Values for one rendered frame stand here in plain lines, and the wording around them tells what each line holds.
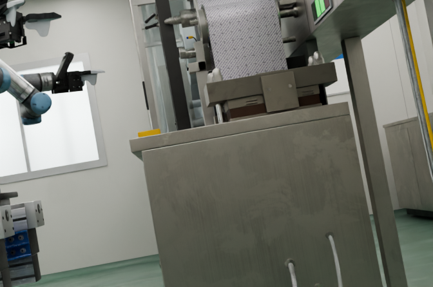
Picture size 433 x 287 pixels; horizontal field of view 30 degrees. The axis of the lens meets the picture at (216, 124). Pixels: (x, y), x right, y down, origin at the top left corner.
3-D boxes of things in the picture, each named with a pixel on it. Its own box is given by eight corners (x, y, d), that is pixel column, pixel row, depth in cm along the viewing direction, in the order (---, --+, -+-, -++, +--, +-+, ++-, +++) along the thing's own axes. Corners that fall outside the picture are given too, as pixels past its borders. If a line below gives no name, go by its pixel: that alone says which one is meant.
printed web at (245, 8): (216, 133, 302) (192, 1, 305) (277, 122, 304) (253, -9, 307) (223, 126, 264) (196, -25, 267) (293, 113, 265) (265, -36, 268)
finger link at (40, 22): (62, 37, 208) (26, 39, 206) (60, 15, 209) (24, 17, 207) (63, 33, 205) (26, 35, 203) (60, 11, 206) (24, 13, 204)
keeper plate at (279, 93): (266, 113, 245) (259, 77, 246) (298, 107, 246) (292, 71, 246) (267, 112, 243) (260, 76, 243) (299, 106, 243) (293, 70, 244)
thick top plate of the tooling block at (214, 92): (206, 107, 260) (203, 89, 260) (327, 86, 263) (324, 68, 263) (209, 102, 244) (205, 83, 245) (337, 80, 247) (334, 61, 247)
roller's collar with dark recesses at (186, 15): (182, 29, 300) (178, 12, 300) (198, 26, 300) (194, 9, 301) (182, 26, 294) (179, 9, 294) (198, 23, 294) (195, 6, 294)
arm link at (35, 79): (10, 98, 307) (6, 77, 307) (38, 95, 312) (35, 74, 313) (15, 95, 300) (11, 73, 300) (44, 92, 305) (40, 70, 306)
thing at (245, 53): (219, 91, 265) (209, 35, 266) (289, 79, 267) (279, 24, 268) (219, 90, 264) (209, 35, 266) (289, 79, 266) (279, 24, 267)
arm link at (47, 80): (35, 73, 312) (41, 71, 305) (47, 71, 314) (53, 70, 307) (37, 92, 313) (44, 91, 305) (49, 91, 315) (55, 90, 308)
